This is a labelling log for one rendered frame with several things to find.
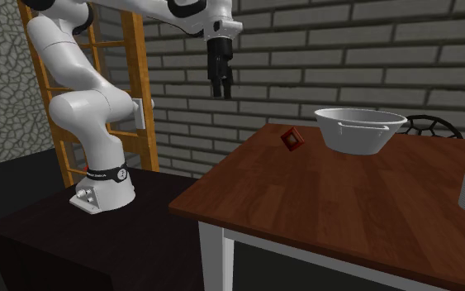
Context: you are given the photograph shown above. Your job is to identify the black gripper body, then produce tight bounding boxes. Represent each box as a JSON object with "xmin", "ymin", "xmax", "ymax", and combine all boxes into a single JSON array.
[{"xmin": 206, "ymin": 36, "xmax": 235, "ymax": 83}]

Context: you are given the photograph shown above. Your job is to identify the wooden ladder shelf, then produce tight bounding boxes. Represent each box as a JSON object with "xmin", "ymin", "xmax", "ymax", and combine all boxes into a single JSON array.
[{"xmin": 17, "ymin": 0, "xmax": 160, "ymax": 188}]

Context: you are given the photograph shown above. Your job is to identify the brown wooden table white legs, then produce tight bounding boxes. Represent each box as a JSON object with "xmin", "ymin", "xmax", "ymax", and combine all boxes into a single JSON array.
[{"xmin": 168, "ymin": 122, "xmax": 465, "ymax": 291}]

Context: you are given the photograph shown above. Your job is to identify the dark robot stand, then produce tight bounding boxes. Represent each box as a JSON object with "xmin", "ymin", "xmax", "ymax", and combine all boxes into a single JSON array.
[{"xmin": 0, "ymin": 167, "xmax": 205, "ymax": 291}]

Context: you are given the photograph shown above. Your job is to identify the small red square frame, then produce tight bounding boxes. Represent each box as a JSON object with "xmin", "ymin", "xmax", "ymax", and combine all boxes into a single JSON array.
[{"xmin": 280, "ymin": 126, "xmax": 305, "ymax": 152}]

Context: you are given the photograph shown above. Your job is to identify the white bowl with handles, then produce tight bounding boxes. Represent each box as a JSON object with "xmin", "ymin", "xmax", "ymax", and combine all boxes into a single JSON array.
[{"xmin": 314, "ymin": 107, "xmax": 408, "ymax": 156}]

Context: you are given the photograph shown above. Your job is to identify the black wire chair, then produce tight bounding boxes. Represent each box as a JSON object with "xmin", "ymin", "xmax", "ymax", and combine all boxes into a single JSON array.
[{"xmin": 397, "ymin": 114, "xmax": 464, "ymax": 140}]

